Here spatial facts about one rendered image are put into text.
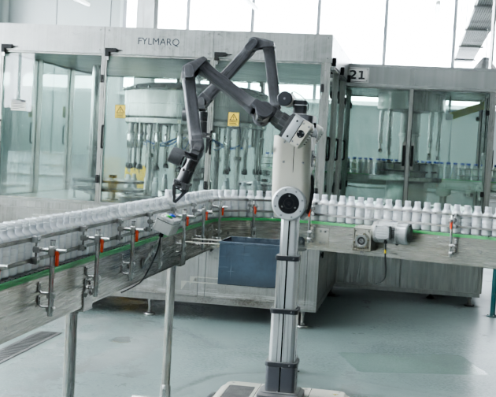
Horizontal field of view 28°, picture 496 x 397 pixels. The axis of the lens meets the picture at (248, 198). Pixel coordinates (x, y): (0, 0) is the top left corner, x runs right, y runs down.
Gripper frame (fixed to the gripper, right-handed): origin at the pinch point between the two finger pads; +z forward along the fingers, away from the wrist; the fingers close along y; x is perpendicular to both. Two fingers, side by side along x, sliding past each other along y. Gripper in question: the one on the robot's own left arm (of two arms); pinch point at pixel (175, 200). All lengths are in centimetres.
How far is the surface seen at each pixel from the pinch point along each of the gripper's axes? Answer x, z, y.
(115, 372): -27, 136, -165
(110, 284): -2, 35, 42
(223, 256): 19, 26, -74
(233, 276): 28, 33, -74
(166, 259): -2, 34, -46
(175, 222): 4.1, 8.4, 1.9
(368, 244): 82, 0, -169
